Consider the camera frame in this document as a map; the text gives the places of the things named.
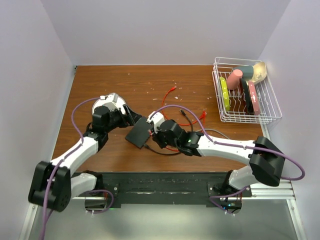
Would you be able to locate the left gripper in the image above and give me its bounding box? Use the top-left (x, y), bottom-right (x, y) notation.
top-left (104, 104), bottom-right (142, 133)

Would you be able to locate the black network switch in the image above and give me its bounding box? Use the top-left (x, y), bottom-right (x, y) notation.
top-left (125, 117), bottom-right (154, 149)

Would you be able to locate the black cable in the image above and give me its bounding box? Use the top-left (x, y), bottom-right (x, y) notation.
top-left (143, 108), bottom-right (198, 156)

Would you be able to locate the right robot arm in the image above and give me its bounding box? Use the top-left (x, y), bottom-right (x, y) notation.
top-left (151, 120), bottom-right (285, 197)

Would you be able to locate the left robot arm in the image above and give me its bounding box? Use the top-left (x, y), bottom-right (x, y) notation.
top-left (28, 104), bottom-right (142, 212)

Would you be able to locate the white round patterned plate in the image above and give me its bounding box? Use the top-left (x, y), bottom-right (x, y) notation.
top-left (91, 92), bottom-right (126, 115)

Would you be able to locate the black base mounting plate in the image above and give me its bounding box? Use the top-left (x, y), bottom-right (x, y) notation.
top-left (81, 172), bottom-right (252, 211)

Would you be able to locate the yellow-green plate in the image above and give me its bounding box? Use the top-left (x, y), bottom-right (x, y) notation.
top-left (219, 76), bottom-right (230, 112)

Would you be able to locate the pink cup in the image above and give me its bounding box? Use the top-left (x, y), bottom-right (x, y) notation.
top-left (226, 69), bottom-right (243, 91)

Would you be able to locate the pink plate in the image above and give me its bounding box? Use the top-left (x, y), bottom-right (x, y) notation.
top-left (248, 81), bottom-right (261, 116)

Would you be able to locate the dark green cup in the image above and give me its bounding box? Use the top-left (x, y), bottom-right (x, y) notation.
top-left (232, 65), bottom-right (254, 80)

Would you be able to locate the beige bowl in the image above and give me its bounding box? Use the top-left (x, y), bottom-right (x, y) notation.
top-left (251, 61), bottom-right (267, 85)

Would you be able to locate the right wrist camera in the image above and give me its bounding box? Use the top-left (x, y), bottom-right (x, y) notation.
top-left (146, 111), bottom-right (165, 134)

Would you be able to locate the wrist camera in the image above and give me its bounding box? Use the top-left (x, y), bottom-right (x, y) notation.
top-left (146, 111), bottom-right (165, 134)
top-left (99, 93), bottom-right (119, 108)

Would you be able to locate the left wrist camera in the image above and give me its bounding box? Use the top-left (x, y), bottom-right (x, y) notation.
top-left (99, 93), bottom-right (119, 108)

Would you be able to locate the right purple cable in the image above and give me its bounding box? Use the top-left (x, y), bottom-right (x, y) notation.
top-left (153, 104), bottom-right (306, 217)

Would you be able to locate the purple cable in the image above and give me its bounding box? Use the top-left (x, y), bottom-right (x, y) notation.
top-left (153, 104), bottom-right (306, 217)
top-left (39, 96), bottom-right (115, 240)

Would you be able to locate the white wire dish rack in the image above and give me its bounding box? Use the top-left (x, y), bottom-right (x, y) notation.
top-left (212, 56), bottom-right (282, 124)

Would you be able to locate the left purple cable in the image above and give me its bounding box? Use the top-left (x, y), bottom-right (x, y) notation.
top-left (39, 96), bottom-right (115, 240)

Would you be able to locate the aluminium frame rail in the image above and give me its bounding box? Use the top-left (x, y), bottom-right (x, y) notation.
top-left (32, 174), bottom-right (307, 240)

